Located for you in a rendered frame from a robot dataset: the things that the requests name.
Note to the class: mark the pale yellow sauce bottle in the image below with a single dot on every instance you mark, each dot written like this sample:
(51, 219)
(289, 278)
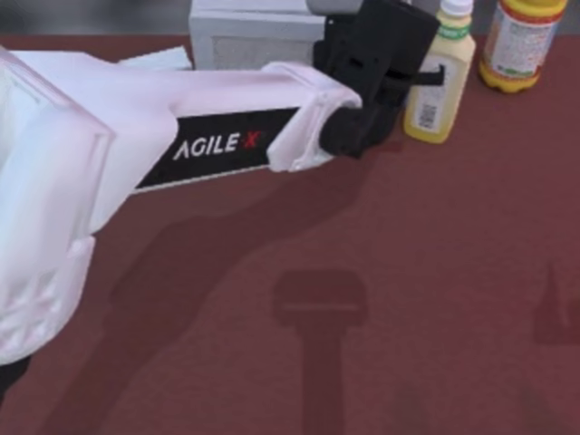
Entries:
(441, 90)

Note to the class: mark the orange yellow labelled bottle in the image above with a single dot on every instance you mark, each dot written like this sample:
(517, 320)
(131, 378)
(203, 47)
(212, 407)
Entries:
(516, 45)

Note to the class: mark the white box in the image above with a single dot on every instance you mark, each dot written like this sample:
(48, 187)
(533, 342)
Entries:
(254, 31)

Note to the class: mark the white flat sheet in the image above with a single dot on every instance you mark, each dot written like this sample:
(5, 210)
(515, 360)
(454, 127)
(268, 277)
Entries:
(158, 59)

